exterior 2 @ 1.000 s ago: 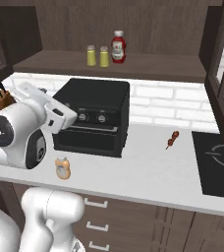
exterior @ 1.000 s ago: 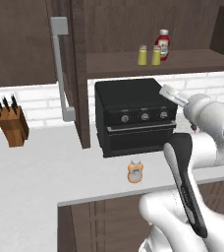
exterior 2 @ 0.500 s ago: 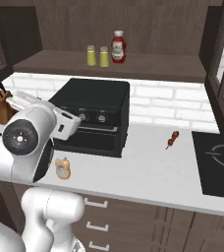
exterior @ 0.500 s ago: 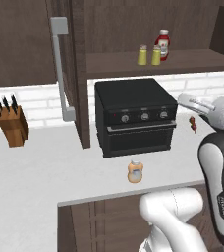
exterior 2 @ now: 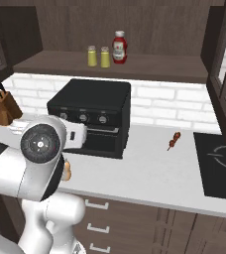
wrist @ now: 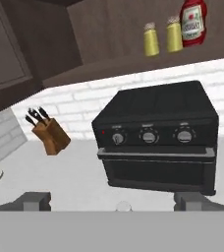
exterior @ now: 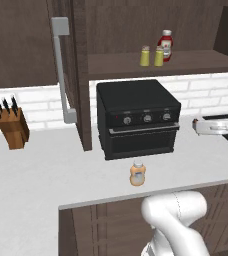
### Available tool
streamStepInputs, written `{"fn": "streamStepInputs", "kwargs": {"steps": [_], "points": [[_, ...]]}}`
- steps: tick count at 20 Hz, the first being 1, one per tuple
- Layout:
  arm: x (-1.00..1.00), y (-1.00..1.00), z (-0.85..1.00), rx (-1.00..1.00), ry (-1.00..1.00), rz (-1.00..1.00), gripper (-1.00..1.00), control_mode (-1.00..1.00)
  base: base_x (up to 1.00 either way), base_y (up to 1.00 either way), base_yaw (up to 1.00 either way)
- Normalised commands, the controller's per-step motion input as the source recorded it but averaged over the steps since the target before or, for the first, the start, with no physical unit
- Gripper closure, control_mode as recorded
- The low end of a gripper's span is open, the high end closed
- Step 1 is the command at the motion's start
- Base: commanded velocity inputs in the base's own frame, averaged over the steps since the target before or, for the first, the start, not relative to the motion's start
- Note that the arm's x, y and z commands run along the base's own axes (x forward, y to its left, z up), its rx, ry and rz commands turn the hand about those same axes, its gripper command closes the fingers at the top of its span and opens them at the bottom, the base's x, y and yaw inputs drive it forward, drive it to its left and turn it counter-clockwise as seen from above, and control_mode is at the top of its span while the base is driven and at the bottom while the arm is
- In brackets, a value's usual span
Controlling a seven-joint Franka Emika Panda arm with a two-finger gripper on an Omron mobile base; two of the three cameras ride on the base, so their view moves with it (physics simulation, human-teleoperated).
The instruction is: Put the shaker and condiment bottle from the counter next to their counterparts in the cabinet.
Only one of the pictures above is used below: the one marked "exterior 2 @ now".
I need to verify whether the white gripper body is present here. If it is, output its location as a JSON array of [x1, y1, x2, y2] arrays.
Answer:
[[76, 122, 88, 149]]

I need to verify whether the tan brown bottle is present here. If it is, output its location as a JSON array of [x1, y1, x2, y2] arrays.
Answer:
[[60, 158, 73, 182]]

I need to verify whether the yellow shaker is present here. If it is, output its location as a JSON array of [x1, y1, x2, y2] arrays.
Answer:
[[100, 46, 112, 69], [86, 45, 98, 68]]

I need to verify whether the red ketchup bottle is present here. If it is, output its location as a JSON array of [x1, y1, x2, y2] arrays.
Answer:
[[111, 30, 129, 65]]

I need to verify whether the dark brown glass cabinet door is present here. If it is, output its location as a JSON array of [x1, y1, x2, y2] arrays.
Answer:
[[200, 0, 226, 164]]

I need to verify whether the black toaster oven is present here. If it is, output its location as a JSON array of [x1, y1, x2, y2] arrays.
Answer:
[[47, 77, 132, 160]]

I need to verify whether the small white object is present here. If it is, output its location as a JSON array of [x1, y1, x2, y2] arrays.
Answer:
[[8, 119, 32, 135]]

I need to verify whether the brown wooden knife block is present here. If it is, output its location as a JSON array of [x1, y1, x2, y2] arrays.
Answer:
[[0, 82, 24, 127]]

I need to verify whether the brown drawer front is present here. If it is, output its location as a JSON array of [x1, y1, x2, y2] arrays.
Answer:
[[74, 216, 159, 247], [79, 194, 163, 226], [74, 238, 157, 254]]

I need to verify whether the brown kebab skewer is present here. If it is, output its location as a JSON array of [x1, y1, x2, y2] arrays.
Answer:
[[166, 131, 182, 152]]

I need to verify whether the brown cupboard door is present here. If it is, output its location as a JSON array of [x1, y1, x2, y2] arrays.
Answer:
[[154, 207, 198, 254], [183, 212, 226, 254]]

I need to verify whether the black hob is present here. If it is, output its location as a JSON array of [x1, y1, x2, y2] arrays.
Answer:
[[192, 131, 226, 201]]

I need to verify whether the white drawer handle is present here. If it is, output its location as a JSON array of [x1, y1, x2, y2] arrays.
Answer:
[[84, 198, 110, 210], [86, 222, 111, 234], [88, 242, 112, 254]]

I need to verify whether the dark brown wall cabinet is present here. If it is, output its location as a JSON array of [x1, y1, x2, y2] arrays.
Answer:
[[12, 0, 226, 85]]

